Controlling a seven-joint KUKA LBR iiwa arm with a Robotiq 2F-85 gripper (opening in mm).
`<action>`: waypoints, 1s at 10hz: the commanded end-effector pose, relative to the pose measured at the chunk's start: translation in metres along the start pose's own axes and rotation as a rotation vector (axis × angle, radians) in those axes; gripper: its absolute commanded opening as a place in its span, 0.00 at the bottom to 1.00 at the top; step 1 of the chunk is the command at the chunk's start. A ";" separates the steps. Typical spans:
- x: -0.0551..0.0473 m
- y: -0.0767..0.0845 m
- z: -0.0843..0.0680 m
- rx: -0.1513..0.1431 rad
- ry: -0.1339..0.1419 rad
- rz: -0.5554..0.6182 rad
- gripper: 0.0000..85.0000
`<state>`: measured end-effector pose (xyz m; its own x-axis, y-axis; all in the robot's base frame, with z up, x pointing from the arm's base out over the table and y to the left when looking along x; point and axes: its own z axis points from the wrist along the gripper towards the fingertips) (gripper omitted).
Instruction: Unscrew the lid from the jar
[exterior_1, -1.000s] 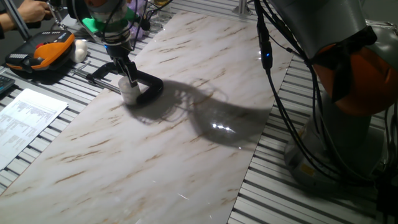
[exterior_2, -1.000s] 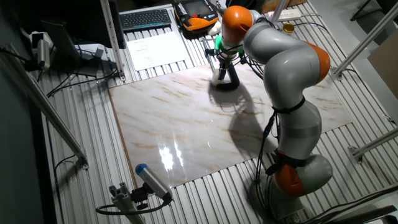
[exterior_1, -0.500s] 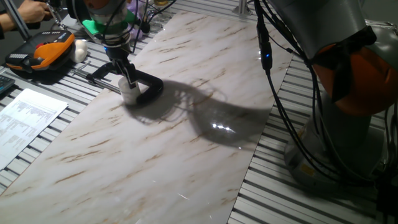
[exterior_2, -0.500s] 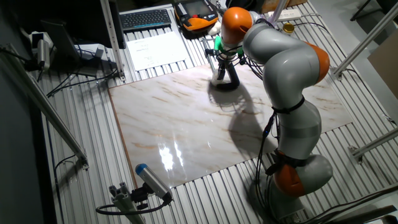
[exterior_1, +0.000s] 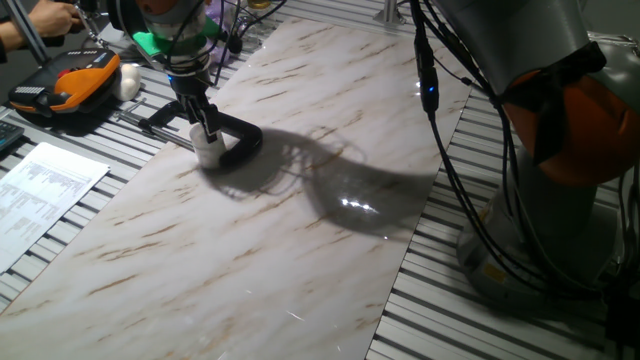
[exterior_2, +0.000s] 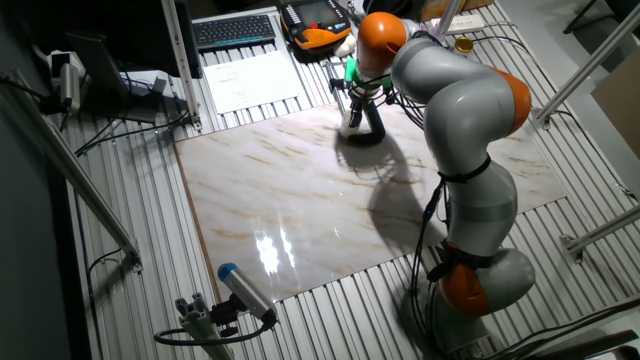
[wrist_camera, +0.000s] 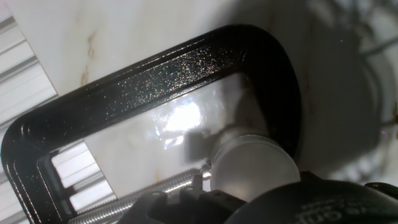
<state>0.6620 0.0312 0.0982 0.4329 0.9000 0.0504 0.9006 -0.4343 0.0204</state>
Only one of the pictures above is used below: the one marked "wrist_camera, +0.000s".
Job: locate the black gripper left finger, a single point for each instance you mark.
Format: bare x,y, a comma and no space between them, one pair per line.
202,208

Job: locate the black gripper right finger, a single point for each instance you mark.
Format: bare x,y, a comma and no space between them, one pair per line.
385,189

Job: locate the black C-clamp with steel screw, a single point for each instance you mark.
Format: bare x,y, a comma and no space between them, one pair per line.
140,90

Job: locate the marble pattern board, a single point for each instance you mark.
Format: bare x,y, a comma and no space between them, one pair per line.
93,31

